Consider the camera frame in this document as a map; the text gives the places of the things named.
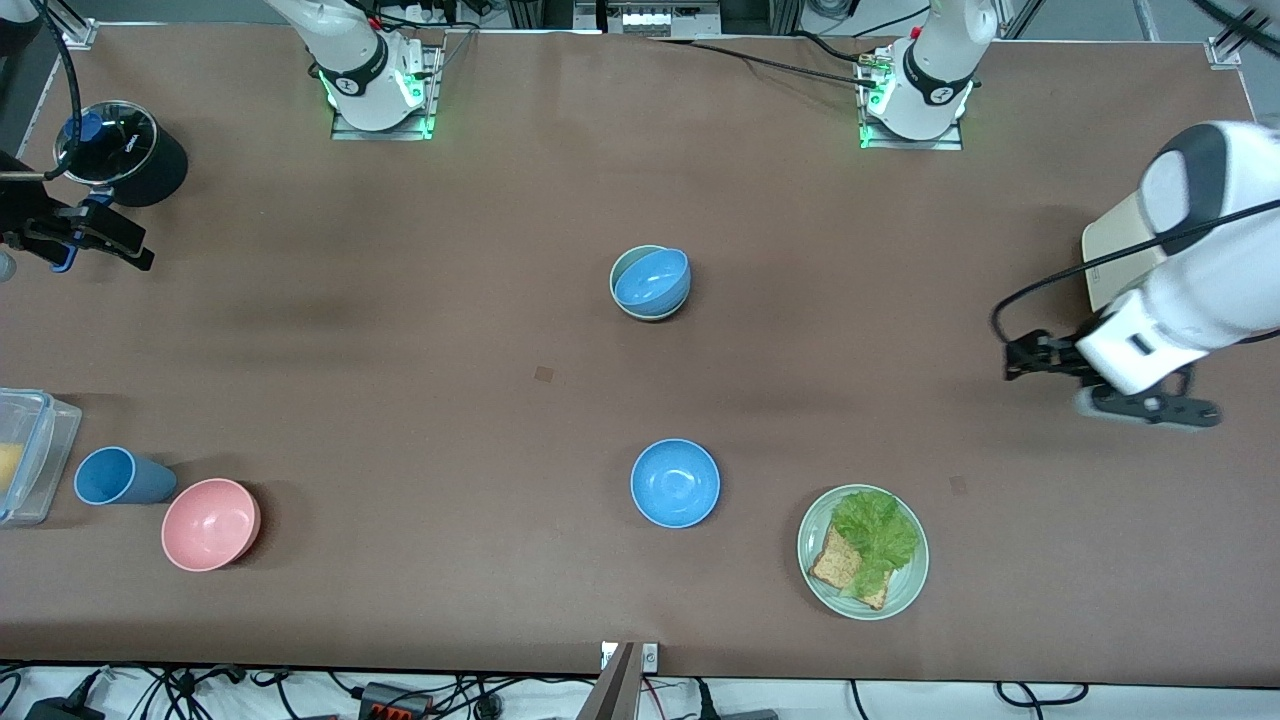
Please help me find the blue cup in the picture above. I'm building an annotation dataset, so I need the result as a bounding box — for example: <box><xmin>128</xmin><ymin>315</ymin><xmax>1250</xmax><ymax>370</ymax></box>
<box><xmin>74</xmin><ymin>446</ymin><xmax>179</xmax><ymax>506</ymax></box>

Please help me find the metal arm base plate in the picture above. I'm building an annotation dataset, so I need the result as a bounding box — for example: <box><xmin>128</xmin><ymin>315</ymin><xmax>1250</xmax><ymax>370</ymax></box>
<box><xmin>857</xmin><ymin>50</ymin><xmax>965</xmax><ymax>152</ymax></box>
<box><xmin>330</xmin><ymin>45</ymin><xmax>442</xmax><ymax>142</ymax></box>

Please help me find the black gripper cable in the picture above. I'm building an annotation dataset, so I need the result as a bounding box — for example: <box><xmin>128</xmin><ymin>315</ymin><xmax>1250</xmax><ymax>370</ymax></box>
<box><xmin>990</xmin><ymin>200</ymin><xmax>1280</xmax><ymax>347</ymax></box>
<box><xmin>18</xmin><ymin>0</ymin><xmax>83</xmax><ymax>186</ymax></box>

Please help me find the green lettuce leaf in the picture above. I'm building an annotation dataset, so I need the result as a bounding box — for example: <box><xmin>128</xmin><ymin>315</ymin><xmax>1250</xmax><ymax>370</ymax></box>
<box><xmin>832</xmin><ymin>488</ymin><xmax>920</xmax><ymax>599</ymax></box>

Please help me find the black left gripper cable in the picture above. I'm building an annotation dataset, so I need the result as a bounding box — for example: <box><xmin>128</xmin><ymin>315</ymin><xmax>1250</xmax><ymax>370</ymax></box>
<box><xmin>990</xmin><ymin>200</ymin><xmax>1280</xmax><ymax>347</ymax></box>

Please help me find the clear plastic container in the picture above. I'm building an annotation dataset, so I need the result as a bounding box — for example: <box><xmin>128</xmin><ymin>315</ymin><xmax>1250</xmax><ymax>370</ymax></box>
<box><xmin>0</xmin><ymin>388</ymin><xmax>83</xmax><ymax>528</ymax></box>

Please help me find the cream toaster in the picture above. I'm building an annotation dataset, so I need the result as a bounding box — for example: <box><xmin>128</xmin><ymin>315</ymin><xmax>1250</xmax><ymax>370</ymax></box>
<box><xmin>1082</xmin><ymin>190</ymin><xmax>1173</xmax><ymax>314</ymax></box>

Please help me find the black looped cable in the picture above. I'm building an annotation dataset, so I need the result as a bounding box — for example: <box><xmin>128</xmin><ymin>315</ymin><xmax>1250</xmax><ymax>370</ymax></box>
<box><xmin>995</xmin><ymin>682</ymin><xmax>1089</xmax><ymax>707</ymax></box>

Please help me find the black orange power adapter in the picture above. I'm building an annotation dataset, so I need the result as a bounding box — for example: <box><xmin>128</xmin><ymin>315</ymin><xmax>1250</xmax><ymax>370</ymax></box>
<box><xmin>360</xmin><ymin>682</ymin><xmax>433</xmax><ymax>720</ymax></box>

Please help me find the green plate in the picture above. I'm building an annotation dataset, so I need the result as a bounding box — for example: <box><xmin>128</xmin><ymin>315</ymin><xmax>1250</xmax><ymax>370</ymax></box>
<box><xmin>797</xmin><ymin>484</ymin><xmax>930</xmax><ymax>621</ymax></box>

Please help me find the blue bowl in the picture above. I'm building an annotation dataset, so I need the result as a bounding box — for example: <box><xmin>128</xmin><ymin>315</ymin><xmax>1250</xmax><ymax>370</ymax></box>
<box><xmin>630</xmin><ymin>438</ymin><xmax>721</xmax><ymax>529</ymax></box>
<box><xmin>613</xmin><ymin>248</ymin><xmax>692</xmax><ymax>313</ymax></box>

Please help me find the white power strip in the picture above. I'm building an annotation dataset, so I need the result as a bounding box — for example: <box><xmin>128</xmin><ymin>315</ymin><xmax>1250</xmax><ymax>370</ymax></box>
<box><xmin>575</xmin><ymin>0</ymin><xmax>723</xmax><ymax>39</ymax></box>

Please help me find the grey metal post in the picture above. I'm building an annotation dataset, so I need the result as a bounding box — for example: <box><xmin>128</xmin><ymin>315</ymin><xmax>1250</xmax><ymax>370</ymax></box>
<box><xmin>578</xmin><ymin>645</ymin><xmax>641</xmax><ymax>720</ymax></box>

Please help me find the black cable on table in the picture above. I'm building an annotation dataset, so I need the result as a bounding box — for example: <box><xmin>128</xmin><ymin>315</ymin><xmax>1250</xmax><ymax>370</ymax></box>
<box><xmin>650</xmin><ymin>36</ymin><xmax>883</xmax><ymax>91</ymax></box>

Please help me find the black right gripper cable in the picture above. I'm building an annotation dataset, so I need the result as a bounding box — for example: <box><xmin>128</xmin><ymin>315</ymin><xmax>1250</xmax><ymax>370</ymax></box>
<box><xmin>18</xmin><ymin>0</ymin><xmax>83</xmax><ymax>186</ymax></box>

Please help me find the black pot with glass lid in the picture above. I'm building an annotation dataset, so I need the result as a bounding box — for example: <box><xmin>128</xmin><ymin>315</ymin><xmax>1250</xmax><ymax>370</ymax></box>
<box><xmin>52</xmin><ymin>100</ymin><xmax>189</xmax><ymax>208</ymax></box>

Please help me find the brown toast slice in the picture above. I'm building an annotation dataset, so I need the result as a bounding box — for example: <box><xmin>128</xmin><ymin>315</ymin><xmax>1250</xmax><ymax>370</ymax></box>
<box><xmin>808</xmin><ymin>522</ymin><xmax>891</xmax><ymax>611</ymax></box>

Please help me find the pink bowl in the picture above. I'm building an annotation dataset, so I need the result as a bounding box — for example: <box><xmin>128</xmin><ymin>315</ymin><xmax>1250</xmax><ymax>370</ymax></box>
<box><xmin>161</xmin><ymin>478</ymin><xmax>263</xmax><ymax>573</ymax></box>

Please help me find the green bowl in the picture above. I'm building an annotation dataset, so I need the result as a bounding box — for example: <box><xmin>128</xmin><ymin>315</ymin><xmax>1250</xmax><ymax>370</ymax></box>
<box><xmin>609</xmin><ymin>245</ymin><xmax>691</xmax><ymax>322</ymax></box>

